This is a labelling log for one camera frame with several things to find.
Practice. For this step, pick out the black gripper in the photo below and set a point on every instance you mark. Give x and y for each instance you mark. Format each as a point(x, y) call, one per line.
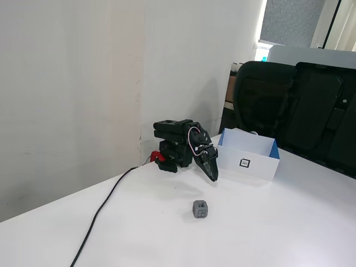
point(207, 160)

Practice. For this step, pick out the gray cube block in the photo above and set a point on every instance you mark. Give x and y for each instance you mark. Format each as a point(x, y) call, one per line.
point(200, 210)

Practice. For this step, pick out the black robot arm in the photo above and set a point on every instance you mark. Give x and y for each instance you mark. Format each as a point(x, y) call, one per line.
point(169, 129)

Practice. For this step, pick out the white and blue cardboard box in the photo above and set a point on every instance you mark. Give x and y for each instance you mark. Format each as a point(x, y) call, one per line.
point(250, 160)

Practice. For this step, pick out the brown cardboard box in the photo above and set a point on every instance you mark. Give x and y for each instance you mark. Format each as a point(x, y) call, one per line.
point(230, 89)

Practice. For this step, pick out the small white object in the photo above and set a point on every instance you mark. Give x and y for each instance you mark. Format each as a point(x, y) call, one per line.
point(253, 133)

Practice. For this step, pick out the red table clamp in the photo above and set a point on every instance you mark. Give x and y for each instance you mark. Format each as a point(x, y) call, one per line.
point(155, 155)

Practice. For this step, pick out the black mesh office chair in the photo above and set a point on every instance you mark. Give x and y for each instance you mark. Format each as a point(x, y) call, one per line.
point(258, 94)

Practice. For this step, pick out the blue bottle cap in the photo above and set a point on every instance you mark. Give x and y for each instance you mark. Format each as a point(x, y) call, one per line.
point(263, 58)

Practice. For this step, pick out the black plastic chair back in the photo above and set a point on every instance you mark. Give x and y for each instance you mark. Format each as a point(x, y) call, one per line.
point(320, 111)

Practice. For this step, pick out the light gray monitor back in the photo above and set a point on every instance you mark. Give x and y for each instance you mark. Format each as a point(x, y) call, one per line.
point(300, 55)

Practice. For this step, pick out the gray window blind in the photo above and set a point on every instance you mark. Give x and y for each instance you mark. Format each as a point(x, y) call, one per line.
point(289, 22)

